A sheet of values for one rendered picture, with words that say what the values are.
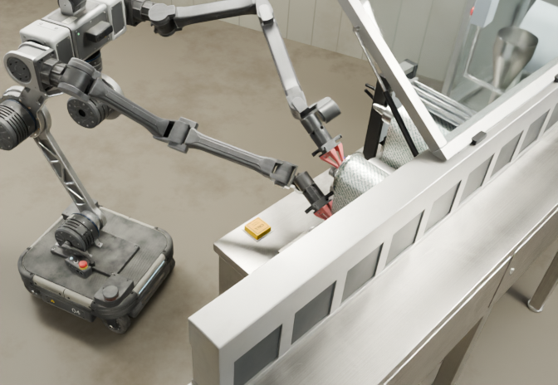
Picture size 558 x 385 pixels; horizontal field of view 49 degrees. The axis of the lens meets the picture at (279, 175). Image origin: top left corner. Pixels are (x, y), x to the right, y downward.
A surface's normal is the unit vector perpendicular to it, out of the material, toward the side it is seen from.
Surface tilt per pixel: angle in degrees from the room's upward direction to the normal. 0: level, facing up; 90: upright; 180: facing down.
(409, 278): 0
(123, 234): 0
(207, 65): 0
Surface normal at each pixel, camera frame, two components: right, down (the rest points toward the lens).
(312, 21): -0.40, 0.59
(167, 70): 0.06, -0.74
